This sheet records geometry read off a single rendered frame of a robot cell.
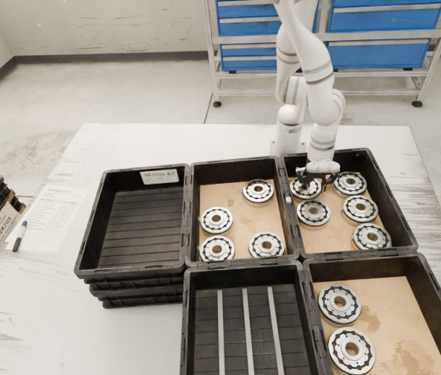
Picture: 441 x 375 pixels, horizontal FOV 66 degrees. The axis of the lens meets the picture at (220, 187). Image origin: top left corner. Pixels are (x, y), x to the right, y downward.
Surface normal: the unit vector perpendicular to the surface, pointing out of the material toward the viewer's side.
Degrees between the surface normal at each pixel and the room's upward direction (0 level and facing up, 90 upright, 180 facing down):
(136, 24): 90
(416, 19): 90
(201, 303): 0
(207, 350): 0
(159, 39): 90
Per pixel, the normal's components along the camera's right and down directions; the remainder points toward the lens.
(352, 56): -0.14, 0.73
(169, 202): -0.09, -0.68
